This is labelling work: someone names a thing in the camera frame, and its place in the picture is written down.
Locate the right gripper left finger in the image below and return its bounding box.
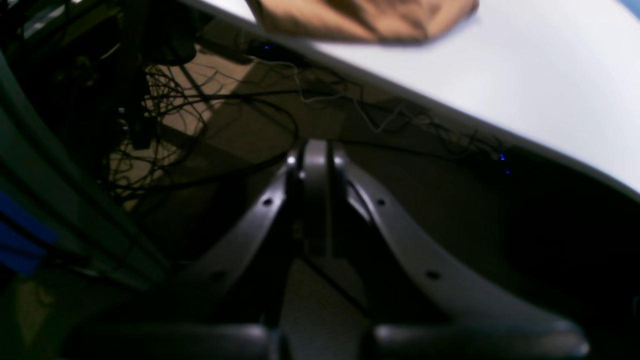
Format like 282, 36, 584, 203
170, 141, 313, 321

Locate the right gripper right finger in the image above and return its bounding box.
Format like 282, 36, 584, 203
316, 140, 590, 358

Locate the brown T-shirt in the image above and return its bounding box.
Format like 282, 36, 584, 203
247, 0, 479, 44

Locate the black power strip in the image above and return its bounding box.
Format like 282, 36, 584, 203
442, 149, 518, 182

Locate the white cable on floor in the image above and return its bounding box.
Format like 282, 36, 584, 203
260, 60, 431, 133

